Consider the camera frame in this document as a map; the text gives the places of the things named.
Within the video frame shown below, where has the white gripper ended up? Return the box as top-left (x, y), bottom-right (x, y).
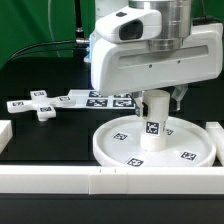
top-left (91, 8), bottom-right (223, 117)

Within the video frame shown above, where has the white round table top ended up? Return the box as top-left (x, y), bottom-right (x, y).
top-left (93, 115), bottom-right (216, 168)

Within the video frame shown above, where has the white cross-shaped table base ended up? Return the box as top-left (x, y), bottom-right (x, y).
top-left (7, 90), bottom-right (76, 122)

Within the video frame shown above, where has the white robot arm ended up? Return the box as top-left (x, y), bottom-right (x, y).
top-left (91, 0), bottom-right (223, 116)

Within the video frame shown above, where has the white right fence block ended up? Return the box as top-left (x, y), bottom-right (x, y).
top-left (206, 122), bottom-right (224, 167)

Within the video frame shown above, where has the white fence block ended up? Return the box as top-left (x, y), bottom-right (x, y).
top-left (206, 122), bottom-right (224, 167)
top-left (0, 120), bottom-right (13, 154)

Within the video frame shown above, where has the white marker sheet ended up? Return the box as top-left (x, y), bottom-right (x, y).
top-left (59, 90), bottom-right (135, 109)

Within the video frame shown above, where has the white left fence block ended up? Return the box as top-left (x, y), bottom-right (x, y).
top-left (0, 120), bottom-right (13, 154)

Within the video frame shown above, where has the white front fence bar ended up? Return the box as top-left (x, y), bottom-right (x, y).
top-left (0, 165), bottom-right (224, 195)

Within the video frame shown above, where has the black upright cable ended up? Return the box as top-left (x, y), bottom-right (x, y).
top-left (73, 0), bottom-right (85, 61)

